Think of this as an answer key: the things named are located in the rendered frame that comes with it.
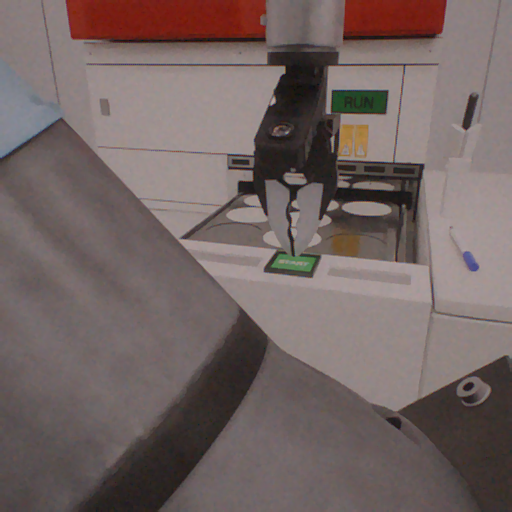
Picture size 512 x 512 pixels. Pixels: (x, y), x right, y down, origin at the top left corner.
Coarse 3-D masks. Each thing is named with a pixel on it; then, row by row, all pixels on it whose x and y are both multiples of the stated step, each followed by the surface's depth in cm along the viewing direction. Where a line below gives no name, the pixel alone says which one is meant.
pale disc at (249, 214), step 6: (234, 210) 95; (240, 210) 95; (246, 210) 95; (252, 210) 95; (258, 210) 95; (228, 216) 91; (234, 216) 91; (240, 216) 91; (246, 216) 91; (252, 216) 91; (258, 216) 91; (264, 216) 91
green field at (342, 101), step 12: (336, 96) 100; (348, 96) 99; (360, 96) 98; (372, 96) 98; (384, 96) 97; (336, 108) 101; (348, 108) 100; (360, 108) 99; (372, 108) 98; (384, 108) 98
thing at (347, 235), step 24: (216, 216) 91; (336, 216) 91; (360, 216) 91; (384, 216) 91; (216, 240) 79; (240, 240) 79; (264, 240) 79; (336, 240) 79; (360, 240) 79; (384, 240) 78
